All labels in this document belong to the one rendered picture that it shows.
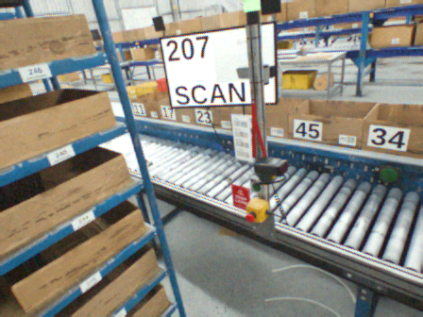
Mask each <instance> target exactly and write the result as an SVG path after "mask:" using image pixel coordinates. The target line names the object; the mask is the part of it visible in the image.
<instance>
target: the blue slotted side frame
mask: <svg viewBox="0 0 423 317"><path fill-rule="evenodd" d="M115 121H117V122H121V123H125V122H126V118H123V117H118V116H115ZM135 121H136V126H137V128H138V131H139V134H141V132H142V135H146V137H147V136H150V137H155V138H160V139H163V138H164V139H165V140H169V141H170V142H178V139H179V142H180V143H182V144H184V143H186V144H187V145H189V144H191V145H192V146H199V148H201V147H204V148H205V149H206V150H207V149H211V151H212V152H213V151H214V150H217V151H218V152H219V153H221V152H225V153H226V154H228V153H231V154H233V155H234V156H236V155H235V149H234V137H233V136H231V135H227V134H219V133H217V134H218V136H219V139H220V140H221V142H220V141H219V139H218V137H217V136H216V133H214V132H207V131H202V130H197V129H189V128H185V127H181V126H172V125H165V124H157V123H152V122H144V121H139V120H135ZM145 127H146V129H145ZM149 127H150V129H149ZM154 129H155V130H154ZM144 133H145V134H144ZM169 133H170V134H169ZM179 133H180V136H179ZM158 134H159V136H158ZM182 134H183V135H182ZM185 134H186V137H185ZM191 134H192V137H191ZM156 135H157V136H156ZM188 135H189V136H188ZM196 136H197V137H198V139H197V138H196ZM165 137H166V138H165ZM167 137H168V138H169V139H168V138H167ZM203 137H204V140H203ZM170 138H171V139H170ZM173 138H174V139H173ZM200 138H201V139H200ZM183 139H184V140H183ZM210 139H211V141H210ZM216 140H217V142H216ZM227 142H231V143H227ZM195 143H196V145H195ZM201 143H202V145H201ZM221 143H222V144H224V146H225V148H226V149H227V151H228V152H227V151H226V150H225V149H224V147H223V146H222V144H221ZM207 144H208V145H209V148H208V146H207ZM204 145H205V146H204ZM214 148H215V149H214ZM221 149H222V151H221ZM272 149H274V154H273V153H272ZM287 149H288V150H291V151H292V152H293V154H294V156H293V154H291V164H293V166H295V167H296V172H297V171H298V170H299V169H306V171H307V172H308V174H309V173H310V172H312V171H316V172H318V173H319V177H320V176H321V175H322V174H328V175H330V182H331V181H332V180H333V179H334V178H335V177H336V176H341V177H342V178H343V181H344V182H343V184H342V185H341V186H340V187H341V188H342V187H343V186H344V184H346V182H347V180H348V179H355V180H356V182H357V185H356V187H355V189H354V191H356V190H357V189H358V187H359V185H361V183H362V182H369V183H370V185H371V189H370V192H369V193H368V194H370V195H371V193H372V191H373V190H374V189H375V186H377V185H383V187H385V188H386V193H385V195H384V196H383V198H387V196H388V195H389V192H390V190H392V189H394V188H397V189H400V190H401V191H402V196H401V198H400V200H399V202H402V203H403V201H404V200H405V195H406V194H407V193H408V192H416V193H417V194H418V195H419V199H418V203H417V205H418V206H421V204H422V202H423V167H421V166H417V165H413V164H405V163H399V162H395V161H387V160H383V159H378V158H367V157H358V156H353V155H349V154H340V153H336V152H332V151H324V150H319V149H311V148H307V147H303V146H293V145H290V144H285V143H276V142H267V154H268V157H270V158H274V159H282V160H287V153H286V152H287ZM268 150H269V151H268ZM282 151H283V155H282ZM303 155H304V158H303ZM313 157H315V161H313ZM320 159H321V161H320ZM326 159H327V164H326ZM337 161H340V166H338V165H337ZM297 163H298V166H297ZM308 164H309V165H310V169H308ZM351 164H353V169H351ZM381 165H383V166H387V167H395V168H399V169H401V172H400V176H399V184H395V185H394V184H393V183H390V182H388V185H385V182H383V181H381V182H379V180H378V175H379V170H380V166H381ZM365 166H366V167H367V171H365V170H364V167H365ZM319 167H321V172H319ZM376 167H378V168H379V170H378V171H375V168H376ZM331 169H332V170H333V171H332V174H331ZM372 169H373V170H374V171H372ZM326 170H327V171H326ZM344 172H346V176H343V174H344ZM337 173H339V174H337ZM308 174H307V175H308ZM307 175H306V176H307ZM357 175H359V179H356V176H357ZM404 175H405V176H404ZM412 175H415V177H414V179H411V177H412ZM306 176H305V177H306ZM305 177H304V178H303V179H305ZM319 177H318V178H317V179H319ZM371 177H373V181H372V182H370V179H371ZM421 178H422V179H421ZM317 179H316V180H315V182H316V181H317ZM330 182H328V184H330ZM401 184H404V188H403V189H402V188H401ZM418 187H420V188H421V191H420V192H418V191H417V190H418Z"/></svg>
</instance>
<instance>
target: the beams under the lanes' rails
mask: <svg viewBox="0 0 423 317"><path fill-rule="evenodd" d="M154 193H155V196H157V197H159V199H163V200H164V201H168V202H169V203H172V204H174V205H177V206H180V207H182V208H183V209H187V210H189V211H191V212H194V213H196V214H199V215H200V216H204V217H205V218H207V219H210V220H212V221H215V222H216V223H218V224H222V225H224V226H227V227H229V228H231V229H234V230H236V231H239V232H241V233H243V234H246V235H247V236H249V237H252V238H254V239H256V240H260V241H261V242H265V243H267V244H269V245H272V246H274V247H276V248H278V249H280V250H283V251H285V252H287V253H291V254H292V255H294V256H297V257H299V258H301V259H305V260H307V261H309V262H311V263H313V264H316V265H318V266H320V267H323V268H325V269H327V270H330V271H332V272H334V273H336V274H338V275H342V276H344V277H345V278H348V279H350V280H353V281H355V282H357V283H361V284H362V285H364V286H366V287H368V288H370V289H374V290H375V291H377V292H381V293H383V294H387V295H390V296H392V297H395V298H396V299H399V300H400V301H402V302H405V303H408V304H411V305H413V306H414V307H418V308H419V309H423V301H420V300H419V299H415V298H413V297H412V296H409V295H408V294H404V293H402V292H398V291H395V290H394V289H390V288H389V287H387V286H383V285H381V284H379V283H377V282H375V281H371V280H370V279H368V278H364V277H362V276H360V275H356V274H354V273H351V272H350V271H348V270H345V269H342V268H341V267H337V266H335V265H333V264H330V263H328V262H326V261H323V260H322V259H317V258H315V257H312V256H310V255H308V254H304V253H303V252H301V251H297V250H296V249H294V248H291V247H289V246H287V245H284V244H282V243H280V242H272V241H270V240H267V239H266V238H264V237H260V236H258V235H257V234H253V233H252V231H249V230H248V229H244V228H243V227H241V226H237V225H235V224H232V223H230V222H228V221H225V220H223V219H219V218H218V217H216V216H212V215H211V214H209V213H206V212H204V211H201V210H199V209H195V208H193V207H191V206H187V205H186V204H182V203H181V202H179V201H176V200H174V199H172V198H169V197H167V196H164V195H162V194H160V193H156V192H154ZM420 209H421V206H416V208H415V215H418V213H419V211H420Z"/></svg>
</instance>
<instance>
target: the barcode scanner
mask: <svg viewBox="0 0 423 317"><path fill-rule="evenodd" d="M287 171H288V166H287V160H282V159H280V158H270V157H262V158H259V159H258V160H257V161H255V162H254V172H255V174H259V175H260V177H261V179H262V181H260V182H259V185H270V184H271V182H272V181H275V178H276V176H283V175H284V174H285V173H286V172H287Z"/></svg>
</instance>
